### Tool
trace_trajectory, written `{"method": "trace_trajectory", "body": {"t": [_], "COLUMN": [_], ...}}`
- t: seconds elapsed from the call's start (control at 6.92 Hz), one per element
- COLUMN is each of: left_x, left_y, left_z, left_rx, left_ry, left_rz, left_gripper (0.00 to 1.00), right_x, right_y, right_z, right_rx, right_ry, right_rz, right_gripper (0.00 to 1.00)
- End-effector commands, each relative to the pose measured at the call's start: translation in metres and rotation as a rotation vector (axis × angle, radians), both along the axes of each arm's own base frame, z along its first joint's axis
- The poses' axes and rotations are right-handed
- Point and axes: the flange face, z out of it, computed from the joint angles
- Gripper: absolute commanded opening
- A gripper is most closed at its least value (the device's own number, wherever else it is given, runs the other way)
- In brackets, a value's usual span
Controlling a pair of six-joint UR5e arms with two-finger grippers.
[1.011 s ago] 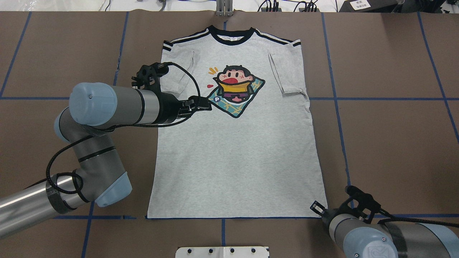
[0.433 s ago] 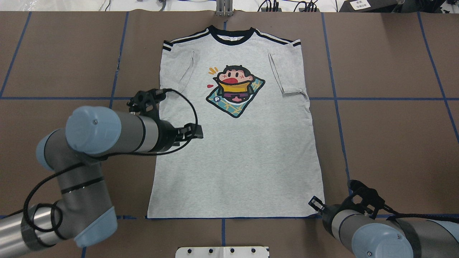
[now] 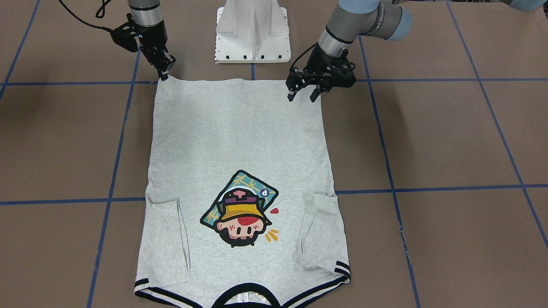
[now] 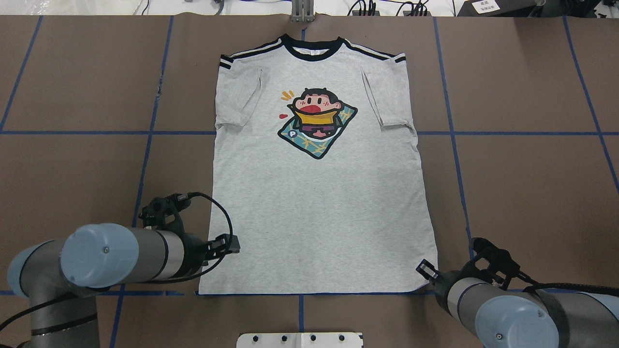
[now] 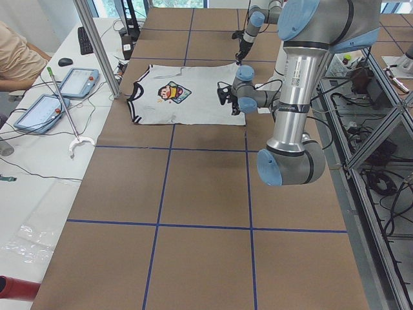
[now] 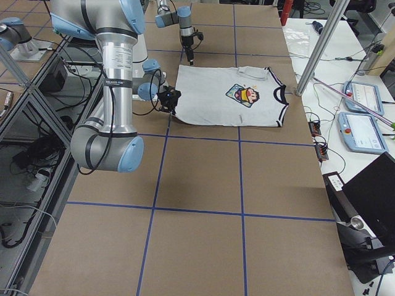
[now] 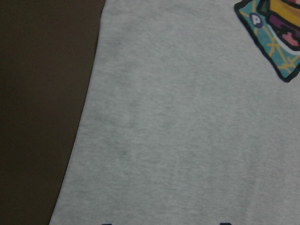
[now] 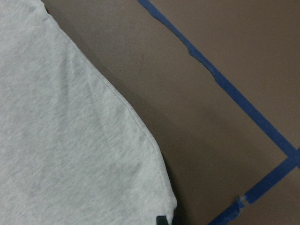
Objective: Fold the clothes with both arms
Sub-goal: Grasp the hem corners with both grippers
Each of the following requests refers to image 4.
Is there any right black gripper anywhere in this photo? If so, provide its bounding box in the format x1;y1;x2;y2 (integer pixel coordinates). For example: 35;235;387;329
416;238;528;290

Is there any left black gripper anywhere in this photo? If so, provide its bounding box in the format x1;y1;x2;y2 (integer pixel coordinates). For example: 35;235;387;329
138;193;241;261

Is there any grey cartoon print t-shirt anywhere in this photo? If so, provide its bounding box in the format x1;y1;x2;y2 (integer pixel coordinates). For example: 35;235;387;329
198;35;438;295

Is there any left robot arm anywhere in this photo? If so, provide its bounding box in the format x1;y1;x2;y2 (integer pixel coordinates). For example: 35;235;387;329
1;192;240;348

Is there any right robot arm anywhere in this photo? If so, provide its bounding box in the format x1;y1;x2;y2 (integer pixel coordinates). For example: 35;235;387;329
416;237;619;348

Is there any white mounting plate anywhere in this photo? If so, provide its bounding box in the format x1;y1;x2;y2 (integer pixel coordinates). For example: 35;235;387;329
236;332;365;348

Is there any aluminium frame post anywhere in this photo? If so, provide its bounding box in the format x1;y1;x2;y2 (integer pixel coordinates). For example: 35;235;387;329
291;0;315;23

